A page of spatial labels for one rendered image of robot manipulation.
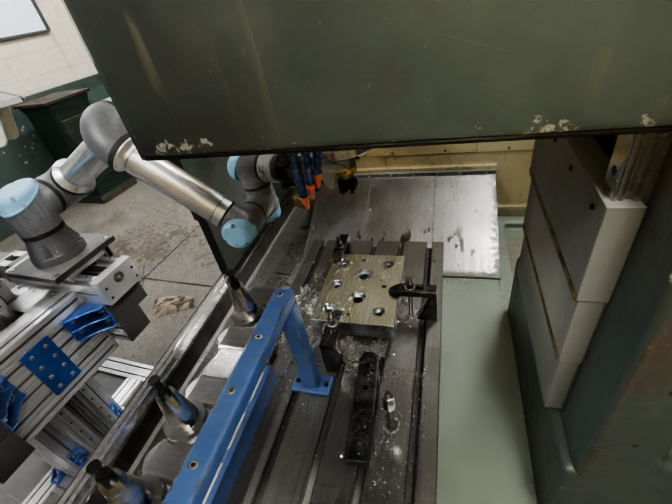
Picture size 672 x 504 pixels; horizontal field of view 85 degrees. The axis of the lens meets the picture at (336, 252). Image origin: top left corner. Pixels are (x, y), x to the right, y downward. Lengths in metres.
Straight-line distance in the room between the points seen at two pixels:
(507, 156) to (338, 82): 1.55
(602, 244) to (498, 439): 0.74
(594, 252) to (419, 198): 1.28
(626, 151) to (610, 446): 0.50
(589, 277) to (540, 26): 0.40
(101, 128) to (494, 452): 1.28
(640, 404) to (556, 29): 0.55
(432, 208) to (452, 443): 1.04
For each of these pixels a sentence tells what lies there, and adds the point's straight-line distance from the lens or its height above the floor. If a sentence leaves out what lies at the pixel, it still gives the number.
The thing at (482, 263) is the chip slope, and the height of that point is 0.66.
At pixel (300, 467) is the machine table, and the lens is 0.91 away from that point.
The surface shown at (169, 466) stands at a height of 1.22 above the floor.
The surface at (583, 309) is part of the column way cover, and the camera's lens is 0.74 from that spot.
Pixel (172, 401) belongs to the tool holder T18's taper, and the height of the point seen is 1.29.
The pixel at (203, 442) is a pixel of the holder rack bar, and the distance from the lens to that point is 0.61.
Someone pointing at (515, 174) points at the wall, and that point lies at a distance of 1.97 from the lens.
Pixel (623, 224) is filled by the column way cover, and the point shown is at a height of 1.39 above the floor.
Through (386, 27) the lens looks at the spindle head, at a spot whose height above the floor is 1.67.
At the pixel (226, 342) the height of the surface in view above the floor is 1.22.
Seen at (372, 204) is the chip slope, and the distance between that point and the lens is 1.86.
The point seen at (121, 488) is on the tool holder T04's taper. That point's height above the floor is 1.28.
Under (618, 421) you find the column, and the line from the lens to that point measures 0.78.
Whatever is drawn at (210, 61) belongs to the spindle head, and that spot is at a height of 1.66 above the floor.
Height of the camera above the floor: 1.71
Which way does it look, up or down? 36 degrees down
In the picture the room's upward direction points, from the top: 11 degrees counter-clockwise
